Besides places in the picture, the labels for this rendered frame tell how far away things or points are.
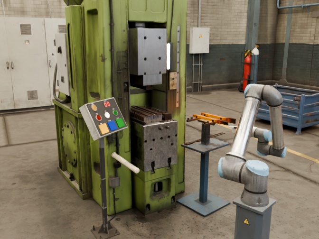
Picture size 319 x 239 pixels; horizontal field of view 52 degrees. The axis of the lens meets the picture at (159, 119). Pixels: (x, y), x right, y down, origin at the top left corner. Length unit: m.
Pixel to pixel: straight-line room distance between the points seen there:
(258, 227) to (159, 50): 1.67
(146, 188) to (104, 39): 1.42
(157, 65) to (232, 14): 8.17
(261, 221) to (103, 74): 1.72
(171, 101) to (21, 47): 5.18
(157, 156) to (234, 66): 8.34
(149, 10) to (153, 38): 0.29
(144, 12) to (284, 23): 9.33
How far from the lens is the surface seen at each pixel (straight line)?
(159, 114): 3.06
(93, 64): 3.24
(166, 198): 3.36
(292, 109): 6.31
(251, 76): 10.15
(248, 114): 2.42
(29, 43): 7.93
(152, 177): 3.15
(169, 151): 3.16
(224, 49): 10.85
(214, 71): 10.67
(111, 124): 2.60
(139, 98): 3.47
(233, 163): 2.31
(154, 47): 2.94
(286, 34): 11.97
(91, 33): 3.23
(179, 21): 3.27
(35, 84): 8.01
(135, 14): 3.02
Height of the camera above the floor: 1.70
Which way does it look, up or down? 14 degrees down
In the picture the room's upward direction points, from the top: straight up
